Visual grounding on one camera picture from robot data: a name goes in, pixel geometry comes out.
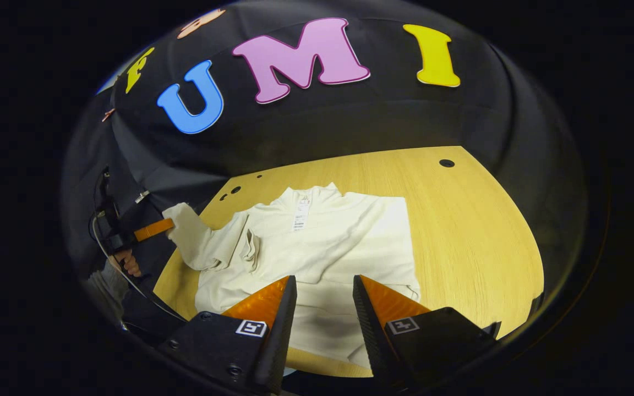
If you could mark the copper clip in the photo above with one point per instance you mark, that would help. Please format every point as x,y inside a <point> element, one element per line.
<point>108,115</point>

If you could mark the white clip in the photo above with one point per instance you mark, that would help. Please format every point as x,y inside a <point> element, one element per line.
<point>142,197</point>

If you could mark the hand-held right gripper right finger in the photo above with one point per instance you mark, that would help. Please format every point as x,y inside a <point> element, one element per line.
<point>369,335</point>

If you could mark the cream sweatshirt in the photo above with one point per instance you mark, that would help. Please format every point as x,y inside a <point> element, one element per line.
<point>339,247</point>

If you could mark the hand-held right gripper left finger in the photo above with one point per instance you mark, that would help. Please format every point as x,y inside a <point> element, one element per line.
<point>278,341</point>

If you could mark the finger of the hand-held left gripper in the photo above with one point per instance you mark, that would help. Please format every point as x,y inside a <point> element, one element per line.
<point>154,229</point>

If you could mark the black backdrop cloth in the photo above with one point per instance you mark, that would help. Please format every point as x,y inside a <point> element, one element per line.
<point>405,121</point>

